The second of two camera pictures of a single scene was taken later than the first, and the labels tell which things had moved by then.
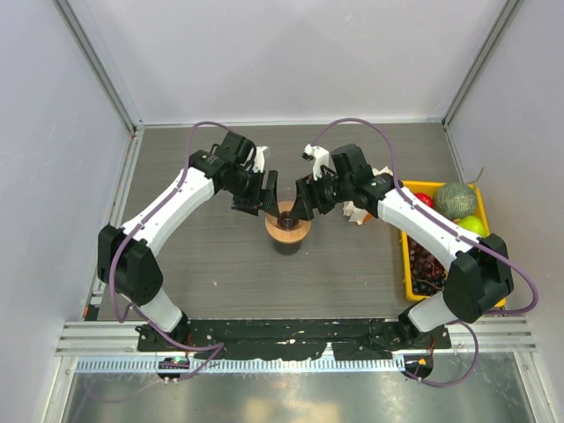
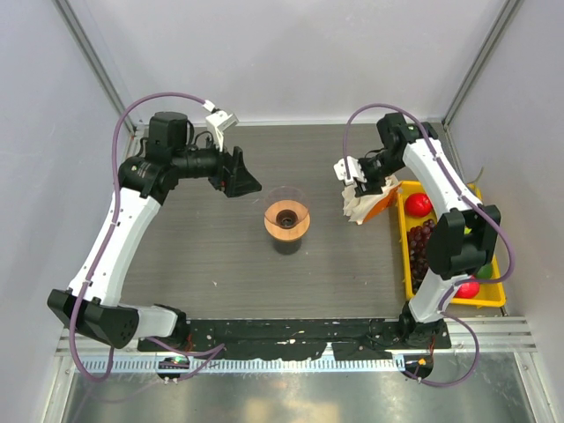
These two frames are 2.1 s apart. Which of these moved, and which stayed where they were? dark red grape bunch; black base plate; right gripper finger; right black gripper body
Moved: right black gripper body; right gripper finger
Stayed: black base plate; dark red grape bunch
